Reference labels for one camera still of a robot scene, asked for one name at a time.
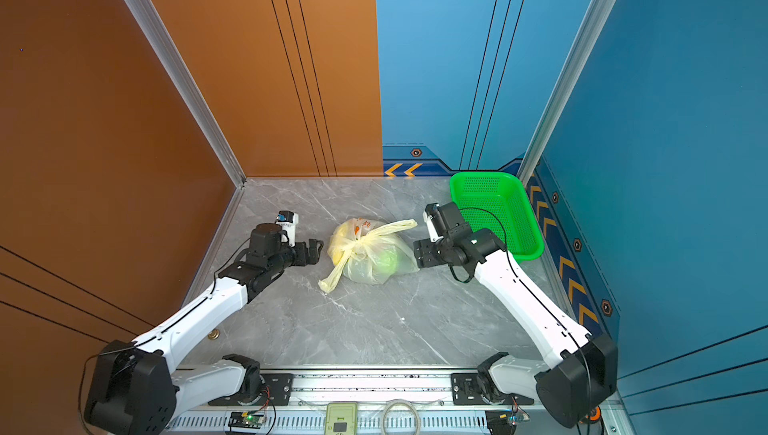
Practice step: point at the green plastic basket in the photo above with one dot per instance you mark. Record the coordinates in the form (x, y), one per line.
(498, 201)

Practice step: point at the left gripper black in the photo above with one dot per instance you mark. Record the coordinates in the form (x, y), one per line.
(314, 253)

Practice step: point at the aluminium corner post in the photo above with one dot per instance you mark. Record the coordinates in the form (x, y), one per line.
(166, 51)
(583, 44)

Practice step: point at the green circuit board left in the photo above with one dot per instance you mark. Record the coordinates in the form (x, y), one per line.
(245, 422)

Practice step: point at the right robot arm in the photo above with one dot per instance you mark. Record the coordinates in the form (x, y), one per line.
(577, 370)

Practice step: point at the green round fruit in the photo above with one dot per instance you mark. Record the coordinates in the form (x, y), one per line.
(386, 263)

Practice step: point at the pale green handheld device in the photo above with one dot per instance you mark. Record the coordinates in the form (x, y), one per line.
(341, 418)

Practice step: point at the orange black tape measure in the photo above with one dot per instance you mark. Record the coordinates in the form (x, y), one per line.
(594, 417)

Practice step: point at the translucent yellowish plastic bag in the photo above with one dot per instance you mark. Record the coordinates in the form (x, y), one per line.
(355, 242)

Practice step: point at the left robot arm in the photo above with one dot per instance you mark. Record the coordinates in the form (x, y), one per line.
(139, 387)

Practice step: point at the right aluminium corner post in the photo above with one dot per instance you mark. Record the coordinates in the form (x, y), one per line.
(583, 44)

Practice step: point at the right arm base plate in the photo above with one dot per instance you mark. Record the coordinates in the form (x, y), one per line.
(472, 388)

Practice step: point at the aluminium front rail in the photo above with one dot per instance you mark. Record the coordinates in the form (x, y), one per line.
(412, 400)

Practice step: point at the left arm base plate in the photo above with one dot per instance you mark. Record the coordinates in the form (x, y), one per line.
(276, 389)

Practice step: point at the left aluminium corner post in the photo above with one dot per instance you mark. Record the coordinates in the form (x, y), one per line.
(166, 51)

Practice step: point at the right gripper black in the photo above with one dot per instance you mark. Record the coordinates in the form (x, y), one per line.
(422, 254)

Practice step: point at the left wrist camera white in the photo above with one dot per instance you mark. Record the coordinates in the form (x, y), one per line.
(288, 222)

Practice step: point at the small circuit board right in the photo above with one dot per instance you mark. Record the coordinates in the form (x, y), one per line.
(505, 422)

